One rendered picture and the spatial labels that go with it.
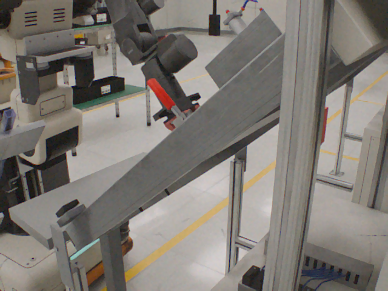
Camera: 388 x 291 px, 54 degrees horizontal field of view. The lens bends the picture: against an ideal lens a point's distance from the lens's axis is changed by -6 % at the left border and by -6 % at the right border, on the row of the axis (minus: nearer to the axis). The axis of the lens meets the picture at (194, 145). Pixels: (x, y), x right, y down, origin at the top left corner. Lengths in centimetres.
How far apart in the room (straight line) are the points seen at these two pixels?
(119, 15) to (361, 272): 77
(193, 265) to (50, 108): 100
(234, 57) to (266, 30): 6
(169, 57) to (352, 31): 44
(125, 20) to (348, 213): 82
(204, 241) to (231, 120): 161
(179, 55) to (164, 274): 128
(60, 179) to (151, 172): 132
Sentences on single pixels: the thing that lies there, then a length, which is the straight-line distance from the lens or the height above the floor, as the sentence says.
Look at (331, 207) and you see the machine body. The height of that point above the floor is 62.
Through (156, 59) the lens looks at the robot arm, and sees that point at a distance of 85.
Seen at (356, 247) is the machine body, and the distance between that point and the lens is 110.
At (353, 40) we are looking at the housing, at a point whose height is 119.
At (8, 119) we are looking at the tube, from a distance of 55.
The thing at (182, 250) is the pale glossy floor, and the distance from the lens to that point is 204.
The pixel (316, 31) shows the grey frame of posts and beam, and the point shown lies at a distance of 41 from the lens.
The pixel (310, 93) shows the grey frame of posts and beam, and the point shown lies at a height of 113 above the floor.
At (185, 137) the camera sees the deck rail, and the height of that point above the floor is 103.
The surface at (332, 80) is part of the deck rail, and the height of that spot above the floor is 99.
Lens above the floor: 124
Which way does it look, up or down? 22 degrees down
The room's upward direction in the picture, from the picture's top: straight up
